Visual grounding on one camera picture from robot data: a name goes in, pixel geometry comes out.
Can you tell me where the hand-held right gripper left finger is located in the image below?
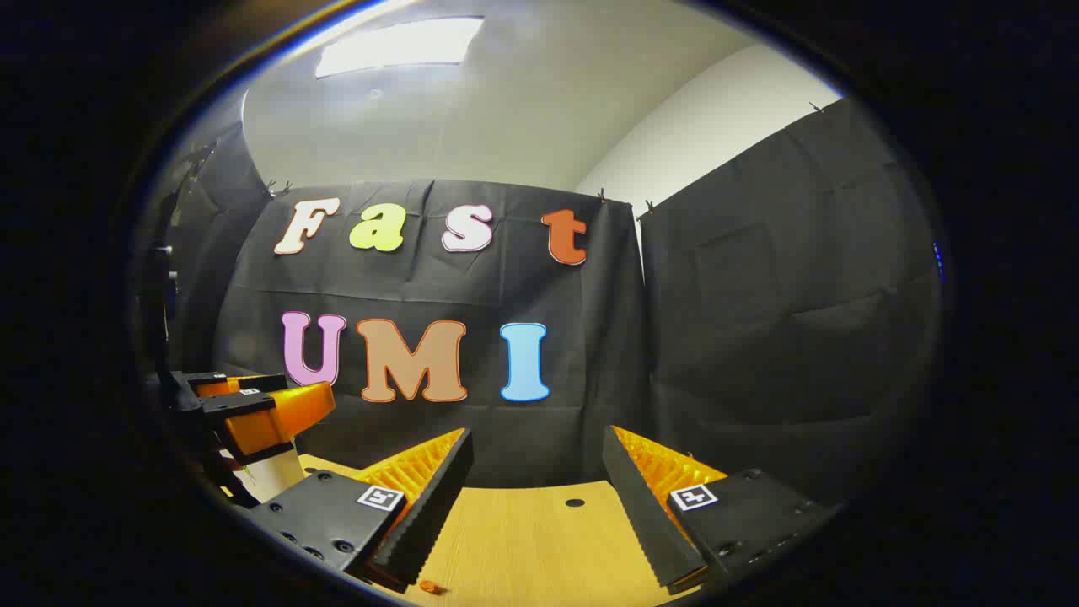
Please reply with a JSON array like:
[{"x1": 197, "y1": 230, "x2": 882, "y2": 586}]
[{"x1": 249, "y1": 427, "x2": 475, "y2": 591}]

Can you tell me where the wooden desktop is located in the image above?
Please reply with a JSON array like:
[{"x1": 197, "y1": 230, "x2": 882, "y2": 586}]
[{"x1": 295, "y1": 454, "x2": 705, "y2": 607}]

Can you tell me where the ceiling light panel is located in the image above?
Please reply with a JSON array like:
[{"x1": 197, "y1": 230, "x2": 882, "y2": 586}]
[{"x1": 314, "y1": 15, "x2": 486, "y2": 79}]

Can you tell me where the white desktop garbage bin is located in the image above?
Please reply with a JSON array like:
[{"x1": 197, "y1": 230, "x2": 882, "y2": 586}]
[{"x1": 232, "y1": 443, "x2": 306, "y2": 503}]

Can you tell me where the black backdrop cloth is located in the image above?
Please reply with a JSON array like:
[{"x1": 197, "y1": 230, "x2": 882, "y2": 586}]
[{"x1": 139, "y1": 97, "x2": 943, "y2": 507}]

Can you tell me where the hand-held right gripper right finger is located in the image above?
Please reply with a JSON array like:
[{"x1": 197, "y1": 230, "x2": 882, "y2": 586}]
[{"x1": 602, "y1": 425, "x2": 844, "y2": 594}]

